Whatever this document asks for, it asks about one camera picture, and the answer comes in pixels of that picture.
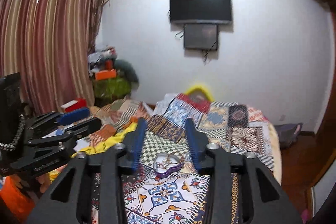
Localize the striped orange brown blanket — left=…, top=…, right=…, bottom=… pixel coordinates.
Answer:
left=84, top=98, right=153, bottom=147

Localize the red and white box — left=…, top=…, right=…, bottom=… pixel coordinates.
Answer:
left=60, top=98, right=87, bottom=113

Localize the yellow cloth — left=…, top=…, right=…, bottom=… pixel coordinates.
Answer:
left=48, top=121, right=138, bottom=180

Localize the green patterned covered stand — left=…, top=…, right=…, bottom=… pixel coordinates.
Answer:
left=92, top=76, right=131, bottom=107

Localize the orange box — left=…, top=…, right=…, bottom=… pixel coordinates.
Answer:
left=94, top=69, right=117, bottom=81

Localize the dark green plush toy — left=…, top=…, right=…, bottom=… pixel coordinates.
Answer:
left=114, top=59, right=139, bottom=89

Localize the pile of clothes and bags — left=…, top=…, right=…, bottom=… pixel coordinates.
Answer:
left=88, top=47, right=117, bottom=73

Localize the heart-shaped purple tin box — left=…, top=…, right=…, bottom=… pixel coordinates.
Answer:
left=153, top=153, right=183, bottom=178

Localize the colourful patchwork bedspread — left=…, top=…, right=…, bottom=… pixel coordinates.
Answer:
left=123, top=93, right=282, bottom=223

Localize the striped red-brown curtain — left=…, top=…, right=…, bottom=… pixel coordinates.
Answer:
left=1, top=0, right=105, bottom=114

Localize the small black wall monitor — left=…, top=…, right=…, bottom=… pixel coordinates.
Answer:
left=183, top=24, right=219, bottom=51

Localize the black wall television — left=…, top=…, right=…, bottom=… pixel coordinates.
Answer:
left=169, top=0, right=233, bottom=24

